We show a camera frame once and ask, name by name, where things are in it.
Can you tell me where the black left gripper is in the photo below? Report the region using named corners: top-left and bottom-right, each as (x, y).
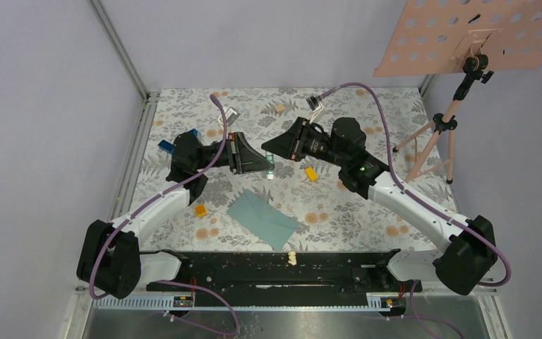
top-left (194, 131), bottom-right (275, 174)

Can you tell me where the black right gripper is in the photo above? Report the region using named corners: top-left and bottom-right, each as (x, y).
top-left (262, 117), bottom-right (348, 168)

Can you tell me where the green white glue stick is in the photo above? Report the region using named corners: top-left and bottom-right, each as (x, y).
top-left (265, 154), bottom-right (275, 180)

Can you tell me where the teal paper envelope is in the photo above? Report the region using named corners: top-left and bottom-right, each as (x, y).
top-left (227, 190), bottom-right (299, 250)

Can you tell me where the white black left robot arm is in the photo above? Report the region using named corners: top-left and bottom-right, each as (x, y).
top-left (76, 131), bottom-right (275, 299)

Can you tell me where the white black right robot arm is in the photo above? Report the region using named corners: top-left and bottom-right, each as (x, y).
top-left (262, 117), bottom-right (497, 295)

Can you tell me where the yellow rectangular block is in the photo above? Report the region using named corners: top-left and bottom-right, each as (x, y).
top-left (305, 167), bottom-right (319, 182)

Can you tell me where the floral patterned table mat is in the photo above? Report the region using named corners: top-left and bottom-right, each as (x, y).
top-left (131, 87), bottom-right (433, 251)

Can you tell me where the small orange lego brick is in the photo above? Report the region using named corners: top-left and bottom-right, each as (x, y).
top-left (194, 204), bottom-right (208, 218)

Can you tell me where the small blue lego brick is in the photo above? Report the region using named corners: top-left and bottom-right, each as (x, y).
top-left (157, 140), bottom-right (175, 155)

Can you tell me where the cream chess knight piece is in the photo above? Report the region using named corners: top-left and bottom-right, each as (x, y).
top-left (287, 251), bottom-right (297, 266)

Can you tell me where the pink music stand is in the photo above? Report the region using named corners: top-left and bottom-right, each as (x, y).
top-left (372, 0), bottom-right (542, 186)

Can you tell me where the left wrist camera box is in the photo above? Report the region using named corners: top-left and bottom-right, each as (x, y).
top-left (217, 107), bottom-right (240, 127)

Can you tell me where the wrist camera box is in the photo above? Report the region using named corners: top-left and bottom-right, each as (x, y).
top-left (217, 107), bottom-right (240, 127)
top-left (306, 95), bottom-right (325, 124)

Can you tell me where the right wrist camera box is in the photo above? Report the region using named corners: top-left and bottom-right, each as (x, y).
top-left (306, 95), bottom-right (325, 124)

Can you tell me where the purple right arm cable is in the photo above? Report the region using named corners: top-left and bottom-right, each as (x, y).
top-left (320, 83), bottom-right (512, 339)

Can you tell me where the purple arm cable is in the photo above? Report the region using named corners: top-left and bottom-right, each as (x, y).
top-left (88, 94), bottom-right (241, 337)
top-left (320, 83), bottom-right (512, 339)

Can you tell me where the aluminium frame post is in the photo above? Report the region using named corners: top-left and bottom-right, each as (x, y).
top-left (88, 0), bottom-right (152, 102)

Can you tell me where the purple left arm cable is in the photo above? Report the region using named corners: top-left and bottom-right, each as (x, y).
top-left (88, 94), bottom-right (241, 337)

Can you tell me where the white slotted cable duct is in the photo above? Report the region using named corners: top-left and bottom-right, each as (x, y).
top-left (92, 292), bottom-right (405, 312)

